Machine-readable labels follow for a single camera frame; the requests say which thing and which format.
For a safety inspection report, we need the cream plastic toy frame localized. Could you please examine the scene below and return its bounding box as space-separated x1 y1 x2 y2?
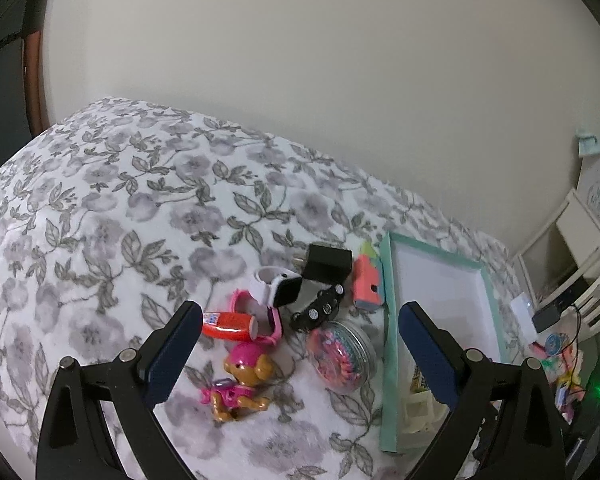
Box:
403 390 449 434

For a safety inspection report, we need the gold black patterned lighter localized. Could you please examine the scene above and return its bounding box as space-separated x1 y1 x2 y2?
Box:
410 366 429 393

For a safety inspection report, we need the round clear hair-tie jar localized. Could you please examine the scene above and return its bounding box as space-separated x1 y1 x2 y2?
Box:
306 320 378 394

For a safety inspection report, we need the pink dog toy figure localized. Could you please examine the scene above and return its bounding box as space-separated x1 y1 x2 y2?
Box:
200 342 274 422

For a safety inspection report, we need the coral pink eraser block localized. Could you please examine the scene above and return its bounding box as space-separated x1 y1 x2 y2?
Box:
351 242 385 312

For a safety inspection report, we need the red white small bottle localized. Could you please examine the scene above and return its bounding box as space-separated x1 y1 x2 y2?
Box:
202 312 259 342

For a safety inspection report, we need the black toy car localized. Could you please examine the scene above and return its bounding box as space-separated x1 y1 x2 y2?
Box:
289 284 344 333

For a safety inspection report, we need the black power adapter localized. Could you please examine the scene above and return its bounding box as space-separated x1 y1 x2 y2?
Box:
292 243 353 285

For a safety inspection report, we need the round blue cartoon tin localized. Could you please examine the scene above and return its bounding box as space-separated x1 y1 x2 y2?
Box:
544 333 568 358

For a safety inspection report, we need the dark grey power bank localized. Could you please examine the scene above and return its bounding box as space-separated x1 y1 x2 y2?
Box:
532 304 562 334

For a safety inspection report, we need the white rectangular device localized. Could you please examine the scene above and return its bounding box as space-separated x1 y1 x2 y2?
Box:
509 292 538 344

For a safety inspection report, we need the green rimmed white tray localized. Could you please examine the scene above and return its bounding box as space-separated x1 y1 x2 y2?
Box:
379 232 512 453

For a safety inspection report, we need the white wooden shelf unit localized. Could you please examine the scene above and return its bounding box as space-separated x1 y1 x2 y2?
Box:
514 190 600 340

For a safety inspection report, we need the floral grey white blanket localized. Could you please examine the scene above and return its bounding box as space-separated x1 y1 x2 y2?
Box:
0 98 521 479

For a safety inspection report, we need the teal cloth on shelf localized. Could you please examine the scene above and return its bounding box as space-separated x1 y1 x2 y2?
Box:
576 131 600 158

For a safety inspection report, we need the black cable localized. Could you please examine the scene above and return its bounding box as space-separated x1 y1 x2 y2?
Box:
559 303 589 391

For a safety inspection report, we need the dark wooden door frame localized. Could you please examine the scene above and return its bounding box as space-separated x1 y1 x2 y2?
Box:
22 30 50 136

